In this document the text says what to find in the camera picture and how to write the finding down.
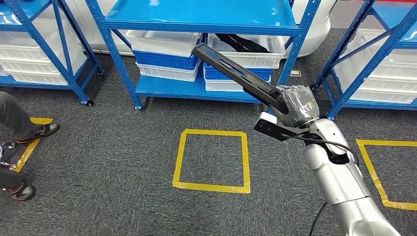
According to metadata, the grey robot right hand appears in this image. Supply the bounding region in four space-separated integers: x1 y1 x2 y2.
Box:
268 84 321 129

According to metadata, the black plastic panel part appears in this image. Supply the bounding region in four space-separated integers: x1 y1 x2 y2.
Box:
191 42 291 115

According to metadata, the blue steel shelf rack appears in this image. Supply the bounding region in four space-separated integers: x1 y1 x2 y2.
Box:
84 0 323 111
0 0 106 108
310 0 417 120

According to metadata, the white plastic bin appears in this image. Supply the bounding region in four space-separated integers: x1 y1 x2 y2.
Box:
0 59 85 76
125 29 203 58
206 32 287 69
204 76 271 93
0 15 79 62
9 70 88 87
136 59 203 83
344 28 417 67
348 87 417 105
333 60 417 95

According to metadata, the black plastic parts pile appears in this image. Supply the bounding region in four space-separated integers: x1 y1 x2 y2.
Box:
214 32 271 54

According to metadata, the yellow floor tape square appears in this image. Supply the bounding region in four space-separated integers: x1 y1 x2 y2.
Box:
355 138 417 212
172 128 251 195

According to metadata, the person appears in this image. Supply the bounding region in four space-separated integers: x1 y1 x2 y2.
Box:
0 90 61 202

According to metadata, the chrome base stool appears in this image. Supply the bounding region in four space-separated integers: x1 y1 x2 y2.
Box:
0 141 18 172

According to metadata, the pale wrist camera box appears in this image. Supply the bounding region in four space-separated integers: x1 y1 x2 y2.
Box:
259 112 278 125

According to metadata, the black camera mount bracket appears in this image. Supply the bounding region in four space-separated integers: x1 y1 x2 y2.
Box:
253 118 314 142

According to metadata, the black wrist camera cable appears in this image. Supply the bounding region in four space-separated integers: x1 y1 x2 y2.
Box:
291 134 359 165

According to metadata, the black hanging arm cable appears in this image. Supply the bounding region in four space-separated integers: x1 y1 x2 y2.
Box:
307 201 328 236

